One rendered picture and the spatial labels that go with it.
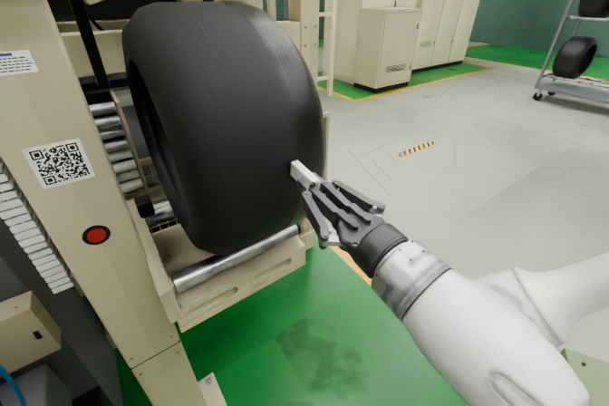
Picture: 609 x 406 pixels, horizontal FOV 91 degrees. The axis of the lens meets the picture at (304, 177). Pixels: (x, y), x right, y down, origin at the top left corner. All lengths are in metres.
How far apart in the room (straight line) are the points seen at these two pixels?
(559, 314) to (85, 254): 0.78
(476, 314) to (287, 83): 0.42
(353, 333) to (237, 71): 1.45
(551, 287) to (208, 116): 0.52
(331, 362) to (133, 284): 1.07
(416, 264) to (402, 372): 1.31
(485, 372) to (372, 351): 1.34
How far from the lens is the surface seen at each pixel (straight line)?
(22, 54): 0.60
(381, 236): 0.40
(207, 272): 0.76
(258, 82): 0.52
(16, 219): 0.70
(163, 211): 0.97
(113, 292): 0.82
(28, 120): 0.62
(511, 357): 0.37
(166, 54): 0.54
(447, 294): 0.37
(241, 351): 1.68
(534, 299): 0.50
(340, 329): 1.72
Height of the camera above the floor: 1.46
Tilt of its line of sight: 32 degrees down
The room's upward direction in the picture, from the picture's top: straight up
